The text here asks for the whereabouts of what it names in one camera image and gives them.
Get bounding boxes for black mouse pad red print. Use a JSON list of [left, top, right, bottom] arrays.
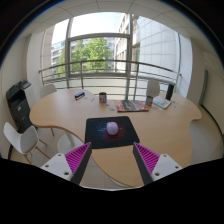
[[84, 115, 141, 150]]

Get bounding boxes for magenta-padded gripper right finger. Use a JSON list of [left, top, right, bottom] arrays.
[[132, 142, 184, 186]]

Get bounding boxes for red and black magazine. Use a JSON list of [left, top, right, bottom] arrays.
[[114, 99, 150, 113]]

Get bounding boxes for white chair wooden legs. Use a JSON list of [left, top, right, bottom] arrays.
[[3, 121, 52, 165]]

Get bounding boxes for black office printer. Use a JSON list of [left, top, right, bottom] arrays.
[[5, 79, 36, 134]]

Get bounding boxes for grey metal balcony railing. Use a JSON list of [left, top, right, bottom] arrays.
[[38, 59, 183, 101]]

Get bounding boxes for light blue yellow booklet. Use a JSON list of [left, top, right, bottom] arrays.
[[152, 95, 173, 110]]

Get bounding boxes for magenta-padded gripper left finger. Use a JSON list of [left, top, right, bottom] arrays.
[[40, 141, 94, 186]]

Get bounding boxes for purple and pink computer mouse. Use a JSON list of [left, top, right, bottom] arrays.
[[105, 121, 120, 136]]

